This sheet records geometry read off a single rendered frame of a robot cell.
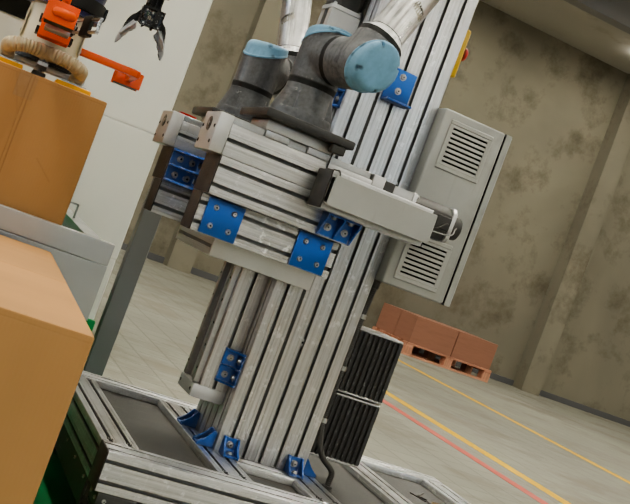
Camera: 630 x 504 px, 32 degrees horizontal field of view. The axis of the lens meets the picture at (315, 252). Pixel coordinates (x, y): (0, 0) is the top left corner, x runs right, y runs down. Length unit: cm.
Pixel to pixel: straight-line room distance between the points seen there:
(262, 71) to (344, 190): 68
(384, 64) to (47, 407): 116
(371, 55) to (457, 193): 56
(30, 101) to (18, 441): 141
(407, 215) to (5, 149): 106
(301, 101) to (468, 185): 56
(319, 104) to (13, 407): 116
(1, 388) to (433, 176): 147
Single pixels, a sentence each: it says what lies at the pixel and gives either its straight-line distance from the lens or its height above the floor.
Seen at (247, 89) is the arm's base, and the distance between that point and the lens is 301.
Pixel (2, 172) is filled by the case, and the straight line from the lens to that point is 293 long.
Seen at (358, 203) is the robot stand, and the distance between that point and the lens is 244.
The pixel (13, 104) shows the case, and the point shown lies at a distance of 293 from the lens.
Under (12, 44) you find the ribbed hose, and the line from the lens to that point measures 306.
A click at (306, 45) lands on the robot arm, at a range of 257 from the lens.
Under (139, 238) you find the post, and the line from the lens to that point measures 348.
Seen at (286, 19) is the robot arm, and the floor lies 136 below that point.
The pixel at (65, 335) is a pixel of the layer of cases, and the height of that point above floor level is 53.
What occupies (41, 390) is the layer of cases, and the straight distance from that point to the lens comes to 166.
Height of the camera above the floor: 77
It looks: level
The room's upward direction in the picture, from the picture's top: 20 degrees clockwise
